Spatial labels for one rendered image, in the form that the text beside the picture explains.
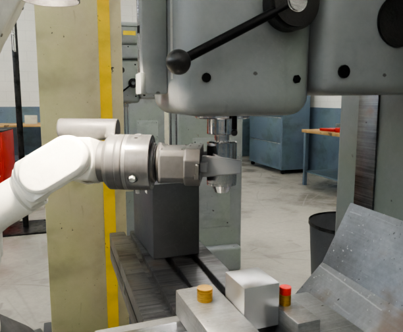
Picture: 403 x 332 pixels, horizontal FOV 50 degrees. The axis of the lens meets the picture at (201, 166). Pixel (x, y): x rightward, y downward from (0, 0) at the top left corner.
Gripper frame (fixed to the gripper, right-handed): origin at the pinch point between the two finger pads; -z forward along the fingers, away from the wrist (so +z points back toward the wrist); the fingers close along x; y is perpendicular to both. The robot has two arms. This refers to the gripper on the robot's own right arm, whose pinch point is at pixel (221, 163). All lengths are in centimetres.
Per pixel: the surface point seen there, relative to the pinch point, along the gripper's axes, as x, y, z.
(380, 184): 20.3, 6.5, -31.9
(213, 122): -2.0, -6.5, 1.3
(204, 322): -17.2, 17.5, 1.7
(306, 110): 732, 7, -146
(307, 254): 301, 123, -74
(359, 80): -5.5, -12.8, -18.8
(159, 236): 33.2, 22.9, 15.0
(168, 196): 34.3, 13.3, 12.8
